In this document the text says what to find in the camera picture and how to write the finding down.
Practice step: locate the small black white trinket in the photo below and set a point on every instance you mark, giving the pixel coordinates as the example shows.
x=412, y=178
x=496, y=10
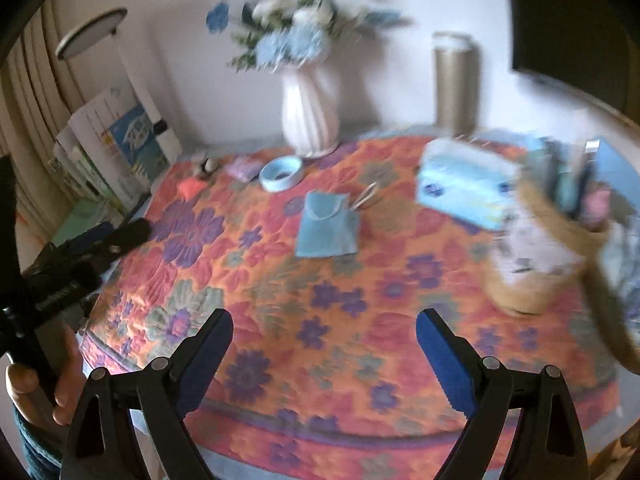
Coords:
x=207, y=167

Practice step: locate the person's left forearm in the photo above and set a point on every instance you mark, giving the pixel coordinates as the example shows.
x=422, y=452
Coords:
x=37, y=450

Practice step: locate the person's left hand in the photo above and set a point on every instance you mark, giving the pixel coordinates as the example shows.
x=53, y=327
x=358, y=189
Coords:
x=67, y=375

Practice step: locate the beige curtain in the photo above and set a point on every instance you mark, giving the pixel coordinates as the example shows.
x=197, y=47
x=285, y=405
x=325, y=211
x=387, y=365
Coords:
x=30, y=85

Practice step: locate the gold thermos bottle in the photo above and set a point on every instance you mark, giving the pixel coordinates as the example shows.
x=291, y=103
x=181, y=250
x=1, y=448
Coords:
x=454, y=85

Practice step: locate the green book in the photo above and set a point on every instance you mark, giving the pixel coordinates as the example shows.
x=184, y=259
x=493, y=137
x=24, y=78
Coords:
x=82, y=220

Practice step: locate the tan woven container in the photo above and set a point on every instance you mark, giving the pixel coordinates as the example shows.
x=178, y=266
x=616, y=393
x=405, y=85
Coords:
x=607, y=310

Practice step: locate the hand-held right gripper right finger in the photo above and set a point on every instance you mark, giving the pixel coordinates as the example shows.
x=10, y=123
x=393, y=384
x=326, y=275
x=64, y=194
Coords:
x=452, y=365

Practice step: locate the woven basket with paper label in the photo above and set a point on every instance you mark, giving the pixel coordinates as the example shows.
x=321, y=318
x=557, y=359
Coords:
x=535, y=260

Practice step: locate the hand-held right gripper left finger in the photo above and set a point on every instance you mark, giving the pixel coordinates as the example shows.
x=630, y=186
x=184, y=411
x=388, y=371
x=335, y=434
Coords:
x=207, y=360

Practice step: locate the blue tissue pack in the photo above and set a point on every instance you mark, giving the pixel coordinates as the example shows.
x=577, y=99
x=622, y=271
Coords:
x=460, y=185

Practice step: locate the pink cloth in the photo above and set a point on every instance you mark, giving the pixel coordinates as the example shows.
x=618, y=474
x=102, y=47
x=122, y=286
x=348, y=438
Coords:
x=597, y=205

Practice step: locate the blue face mask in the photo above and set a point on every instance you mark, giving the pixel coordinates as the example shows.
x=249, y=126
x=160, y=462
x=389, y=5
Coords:
x=325, y=230

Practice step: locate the light blue tape roll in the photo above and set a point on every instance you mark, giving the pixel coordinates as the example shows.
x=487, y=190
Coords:
x=280, y=174

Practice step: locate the dark monitor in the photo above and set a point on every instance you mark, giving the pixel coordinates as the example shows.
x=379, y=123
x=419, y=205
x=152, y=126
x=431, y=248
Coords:
x=575, y=20

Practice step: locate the floral tablecloth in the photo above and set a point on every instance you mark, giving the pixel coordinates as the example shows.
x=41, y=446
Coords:
x=310, y=310

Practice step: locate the blue flat box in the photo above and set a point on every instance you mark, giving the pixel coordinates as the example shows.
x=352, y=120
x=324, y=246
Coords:
x=617, y=175

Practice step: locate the blue and white flowers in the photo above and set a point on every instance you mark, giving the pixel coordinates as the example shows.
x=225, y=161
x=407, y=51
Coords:
x=295, y=35

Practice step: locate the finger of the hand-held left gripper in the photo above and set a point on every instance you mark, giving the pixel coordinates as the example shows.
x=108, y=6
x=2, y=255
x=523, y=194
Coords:
x=92, y=234
x=122, y=237

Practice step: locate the grey blue cloth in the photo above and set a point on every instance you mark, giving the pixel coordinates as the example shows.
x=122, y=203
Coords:
x=622, y=265

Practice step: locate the stack of books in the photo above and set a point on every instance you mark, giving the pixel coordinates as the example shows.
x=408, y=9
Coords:
x=115, y=145

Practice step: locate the white desk lamp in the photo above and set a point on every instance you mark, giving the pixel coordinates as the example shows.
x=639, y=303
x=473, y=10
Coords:
x=92, y=32

